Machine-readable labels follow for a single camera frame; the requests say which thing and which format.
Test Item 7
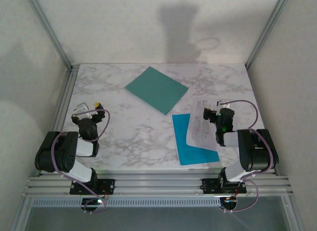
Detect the white printed paper sheet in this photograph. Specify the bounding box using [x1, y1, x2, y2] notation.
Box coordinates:
[186, 98, 240, 152]

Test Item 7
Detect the blue printed paper sheet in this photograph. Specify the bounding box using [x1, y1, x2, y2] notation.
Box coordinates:
[171, 113, 220, 167]

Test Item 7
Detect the teal paper folder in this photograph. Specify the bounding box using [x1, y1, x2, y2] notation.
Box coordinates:
[124, 66, 189, 116]

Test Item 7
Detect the black control board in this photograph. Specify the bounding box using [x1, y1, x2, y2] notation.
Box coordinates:
[81, 197, 106, 212]
[219, 196, 239, 210]

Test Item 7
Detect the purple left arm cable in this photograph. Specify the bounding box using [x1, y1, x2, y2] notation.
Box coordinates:
[51, 109, 111, 214]

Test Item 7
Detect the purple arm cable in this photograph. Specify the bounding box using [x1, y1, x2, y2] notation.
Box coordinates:
[222, 99, 279, 213]
[51, 109, 111, 214]

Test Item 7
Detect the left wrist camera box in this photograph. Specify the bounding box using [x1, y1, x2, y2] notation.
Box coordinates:
[73, 102, 98, 119]

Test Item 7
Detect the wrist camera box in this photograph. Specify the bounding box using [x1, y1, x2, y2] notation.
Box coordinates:
[73, 102, 98, 119]
[216, 99, 232, 110]

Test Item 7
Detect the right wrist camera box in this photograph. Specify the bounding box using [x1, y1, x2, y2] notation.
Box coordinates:
[216, 99, 232, 110]

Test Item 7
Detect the aluminium side rail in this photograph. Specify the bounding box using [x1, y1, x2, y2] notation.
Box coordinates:
[37, 64, 80, 177]

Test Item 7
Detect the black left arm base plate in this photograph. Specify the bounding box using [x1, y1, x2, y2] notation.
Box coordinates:
[69, 178, 116, 195]

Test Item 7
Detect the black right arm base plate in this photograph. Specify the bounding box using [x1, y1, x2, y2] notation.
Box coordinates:
[201, 177, 247, 195]

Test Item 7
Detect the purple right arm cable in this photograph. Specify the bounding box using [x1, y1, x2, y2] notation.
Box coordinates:
[222, 99, 279, 213]

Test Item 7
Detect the aluminium frame rail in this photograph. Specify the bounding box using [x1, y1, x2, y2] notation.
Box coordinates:
[23, 175, 294, 197]

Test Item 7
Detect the aluminium frame post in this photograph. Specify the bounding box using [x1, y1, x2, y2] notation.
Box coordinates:
[244, 0, 294, 69]
[23, 0, 73, 71]

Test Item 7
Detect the grey slotted cable duct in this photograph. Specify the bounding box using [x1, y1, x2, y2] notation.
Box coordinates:
[32, 197, 222, 208]

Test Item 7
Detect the aluminium frame leg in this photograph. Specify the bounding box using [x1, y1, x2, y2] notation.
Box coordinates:
[9, 196, 33, 231]
[282, 196, 306, 231]

